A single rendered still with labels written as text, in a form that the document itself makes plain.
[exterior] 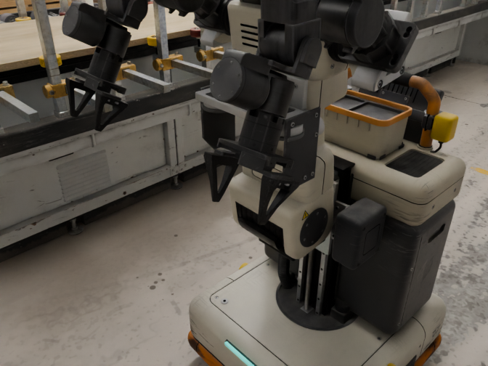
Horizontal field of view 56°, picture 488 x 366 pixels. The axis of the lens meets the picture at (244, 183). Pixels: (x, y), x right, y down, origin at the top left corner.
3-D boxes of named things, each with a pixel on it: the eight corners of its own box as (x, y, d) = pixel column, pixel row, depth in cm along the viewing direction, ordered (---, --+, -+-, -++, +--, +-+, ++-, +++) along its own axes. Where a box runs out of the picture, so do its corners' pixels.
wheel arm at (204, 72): (220, 80, 190) (219, 70, 188) (213, 82, 188) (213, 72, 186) (158, 61, 217) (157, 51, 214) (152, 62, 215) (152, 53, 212)
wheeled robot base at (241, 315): (305, 264, 204) (309, 218, 191) (441, 348, 163) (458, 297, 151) (184, 348, 164) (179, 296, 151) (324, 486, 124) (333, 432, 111)
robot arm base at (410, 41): (421, 27, 76) (360, 17, 84) (406, 0, 70) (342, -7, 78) (397, 75, 77) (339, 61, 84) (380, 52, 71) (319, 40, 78)
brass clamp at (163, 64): (184, 66, 209) (184, 55, 207) (160, 72, 201) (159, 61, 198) (176, 64, 213) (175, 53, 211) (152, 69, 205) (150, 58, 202)
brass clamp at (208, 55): (224, 57, 225) (224, 47, 222) (203, 62, 216) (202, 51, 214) (216, 55, 229) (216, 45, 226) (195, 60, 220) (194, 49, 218)
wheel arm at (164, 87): (171, 93, 174) (170, 82, 172) (164, 95, 172) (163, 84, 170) (112, 70, 201) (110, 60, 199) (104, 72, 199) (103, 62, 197)
